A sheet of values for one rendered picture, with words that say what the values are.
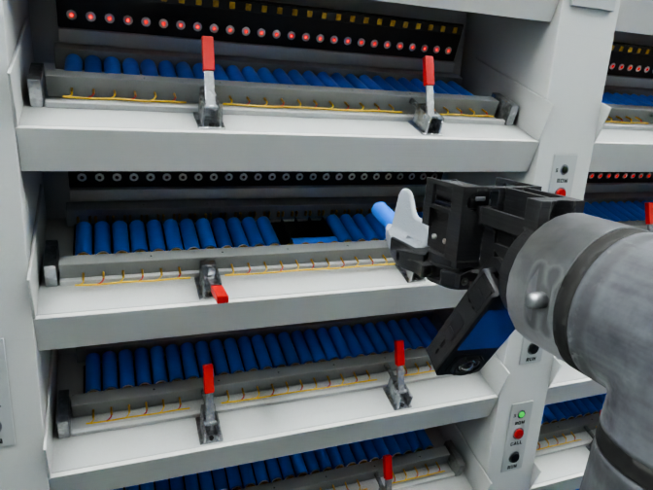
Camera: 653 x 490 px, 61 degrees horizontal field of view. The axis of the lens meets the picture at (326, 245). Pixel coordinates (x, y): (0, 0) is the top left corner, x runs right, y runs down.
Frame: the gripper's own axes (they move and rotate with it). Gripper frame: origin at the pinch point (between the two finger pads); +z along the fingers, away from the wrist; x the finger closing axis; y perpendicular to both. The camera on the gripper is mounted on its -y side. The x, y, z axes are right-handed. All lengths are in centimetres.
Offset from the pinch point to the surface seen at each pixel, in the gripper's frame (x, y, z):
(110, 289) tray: 27.7, -8.6, 15.3
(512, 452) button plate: -30, -39, 13
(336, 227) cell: -1.9, -4.1, 22.3
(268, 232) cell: 8.1, -4.4, 21.3
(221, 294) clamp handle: 17.0, -7.1, 6.8
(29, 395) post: 35.9, -18.4, 11.8
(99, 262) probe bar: 28.6, -5.7, 16.3
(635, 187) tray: -66, 0, 29
